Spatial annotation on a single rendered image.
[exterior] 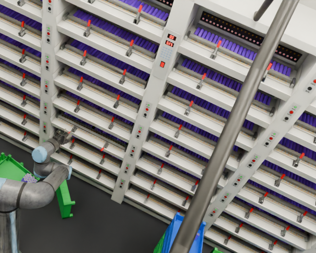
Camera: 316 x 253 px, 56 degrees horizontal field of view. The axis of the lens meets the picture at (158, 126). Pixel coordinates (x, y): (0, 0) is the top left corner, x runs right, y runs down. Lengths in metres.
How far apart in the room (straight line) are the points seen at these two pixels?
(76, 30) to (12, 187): 0.92
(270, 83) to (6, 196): 1.33
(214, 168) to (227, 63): 1.16
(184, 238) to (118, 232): 2.05
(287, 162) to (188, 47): 0.86
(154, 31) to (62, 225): 1.57
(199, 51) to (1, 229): 1.28
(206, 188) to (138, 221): 2.13
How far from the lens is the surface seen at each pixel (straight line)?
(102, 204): 2.55
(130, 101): 1.95
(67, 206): 2.32
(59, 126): 2.30
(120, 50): 1.73
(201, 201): 0.42
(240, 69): 1.56
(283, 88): 1.60
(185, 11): 1.50
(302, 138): 1.74
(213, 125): 1.76
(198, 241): 2.05
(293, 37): 1.47
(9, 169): 2.62
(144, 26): 1.61
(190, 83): 1.65
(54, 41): 1.93
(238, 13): 1.45
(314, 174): 1.91
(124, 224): 2.50
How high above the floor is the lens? 2.17
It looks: 41 degrees down
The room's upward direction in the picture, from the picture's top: 22 degrees clockwise
